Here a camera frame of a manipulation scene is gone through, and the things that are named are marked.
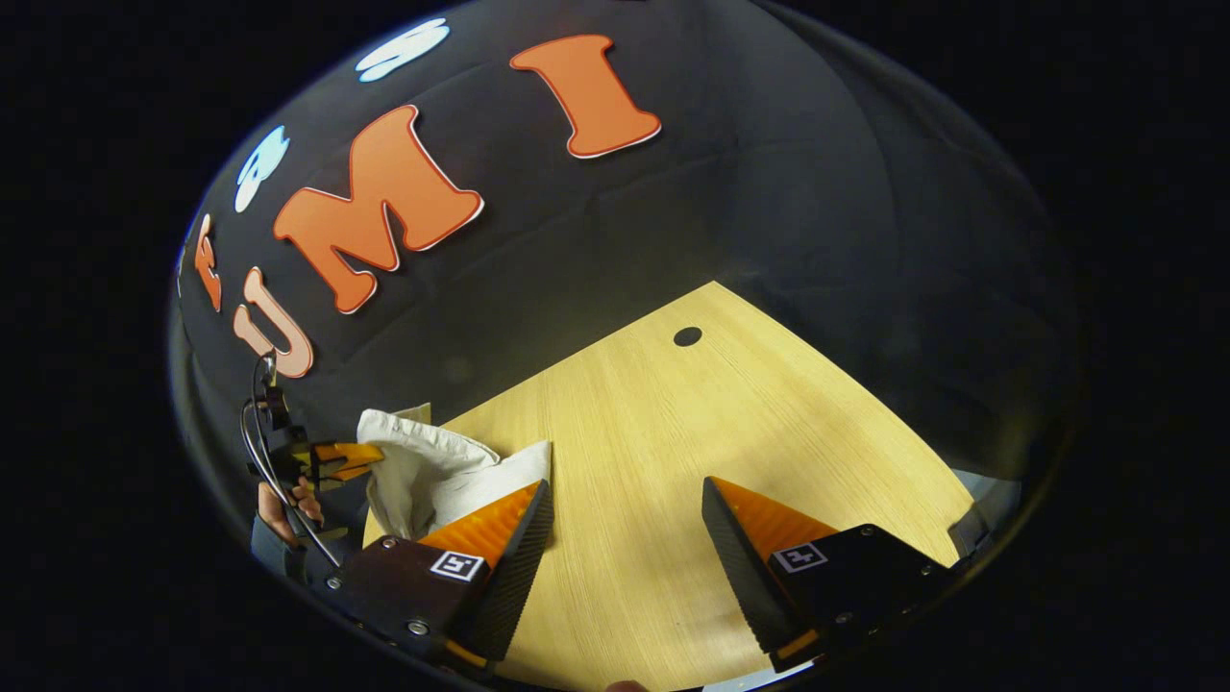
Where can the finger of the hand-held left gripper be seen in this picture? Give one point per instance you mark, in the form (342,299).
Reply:
(351,452)
(348,472)

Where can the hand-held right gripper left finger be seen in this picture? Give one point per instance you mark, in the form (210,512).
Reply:
(514,577)

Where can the black backdrop cloth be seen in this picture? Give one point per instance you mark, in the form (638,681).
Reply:
(769,192)

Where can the white jeans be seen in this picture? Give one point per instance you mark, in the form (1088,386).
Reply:
(432,471)

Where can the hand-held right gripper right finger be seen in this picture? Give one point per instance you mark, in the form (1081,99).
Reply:
(745,577)

